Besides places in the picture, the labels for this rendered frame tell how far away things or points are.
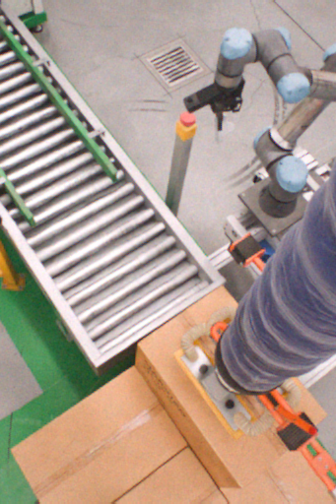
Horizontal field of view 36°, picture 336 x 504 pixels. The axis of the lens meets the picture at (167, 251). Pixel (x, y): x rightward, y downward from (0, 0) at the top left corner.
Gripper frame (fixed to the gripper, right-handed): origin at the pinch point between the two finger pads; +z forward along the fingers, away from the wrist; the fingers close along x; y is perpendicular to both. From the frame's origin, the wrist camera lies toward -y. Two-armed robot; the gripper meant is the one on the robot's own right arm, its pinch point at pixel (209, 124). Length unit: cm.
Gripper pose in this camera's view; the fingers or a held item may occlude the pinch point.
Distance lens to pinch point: 168.1
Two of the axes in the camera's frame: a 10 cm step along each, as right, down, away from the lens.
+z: -0.8, 4.1, 9.1
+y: 9.5, -2.3, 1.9
